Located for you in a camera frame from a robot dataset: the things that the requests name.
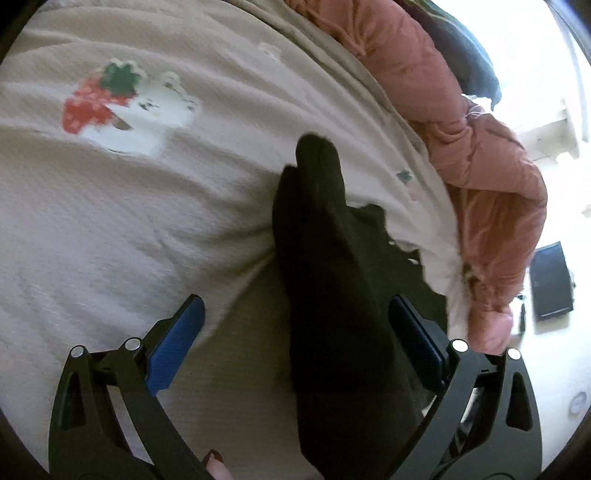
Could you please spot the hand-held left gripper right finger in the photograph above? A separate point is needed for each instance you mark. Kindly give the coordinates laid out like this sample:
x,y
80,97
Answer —
x,y
418,344

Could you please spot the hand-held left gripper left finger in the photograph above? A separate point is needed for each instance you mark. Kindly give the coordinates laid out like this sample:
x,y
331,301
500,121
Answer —
x,y
178,346

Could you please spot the black printed sweater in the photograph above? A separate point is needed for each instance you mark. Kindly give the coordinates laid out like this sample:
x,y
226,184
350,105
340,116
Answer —
x,y
337,286

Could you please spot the person's left hand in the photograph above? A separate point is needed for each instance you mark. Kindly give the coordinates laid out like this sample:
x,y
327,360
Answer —
x,y
216,466

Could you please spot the black flat box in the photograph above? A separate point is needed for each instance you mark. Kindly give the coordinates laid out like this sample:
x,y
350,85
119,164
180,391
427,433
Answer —
x,y
551,281

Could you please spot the strawberry print bed sheet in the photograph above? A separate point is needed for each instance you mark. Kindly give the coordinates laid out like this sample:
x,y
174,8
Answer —
x,y
184,194

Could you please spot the pink quilt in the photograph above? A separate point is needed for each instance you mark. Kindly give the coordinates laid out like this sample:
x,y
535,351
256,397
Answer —
x,y
489,184

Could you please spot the striped cloth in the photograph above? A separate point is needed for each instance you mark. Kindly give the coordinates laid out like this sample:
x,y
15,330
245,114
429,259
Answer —
x,y
466,55

